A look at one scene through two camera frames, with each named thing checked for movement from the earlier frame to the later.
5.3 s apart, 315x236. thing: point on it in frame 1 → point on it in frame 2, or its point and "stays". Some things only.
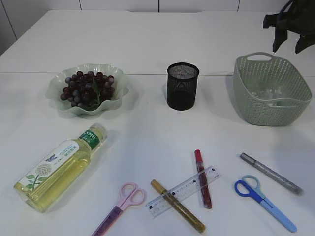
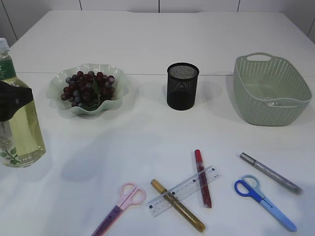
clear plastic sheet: x=269 y=92 → x=271 y=103
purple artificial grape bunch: x=88 y=91 stays
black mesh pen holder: x=182 y=82 stays
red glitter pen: x=206 y=193 stays
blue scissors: x=248 y=187 stays
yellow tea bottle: x=43 y=185 → x=21 y=143
